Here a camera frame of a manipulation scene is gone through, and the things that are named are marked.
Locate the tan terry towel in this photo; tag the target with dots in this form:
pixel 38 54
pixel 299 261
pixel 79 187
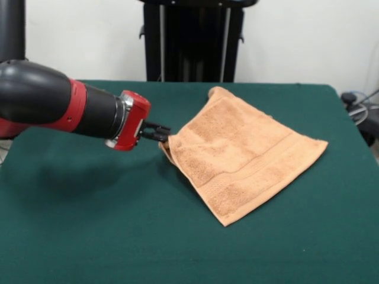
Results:
pixel 245 154

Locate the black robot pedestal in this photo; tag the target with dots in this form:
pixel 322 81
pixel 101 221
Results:
pixel 192 44

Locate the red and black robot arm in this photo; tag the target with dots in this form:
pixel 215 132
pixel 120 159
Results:
pixel 44 100

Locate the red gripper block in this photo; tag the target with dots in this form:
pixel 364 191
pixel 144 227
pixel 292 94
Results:
pixel 133 121

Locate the dark green table cloth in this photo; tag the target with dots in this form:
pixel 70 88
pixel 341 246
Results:
pixel 118 236

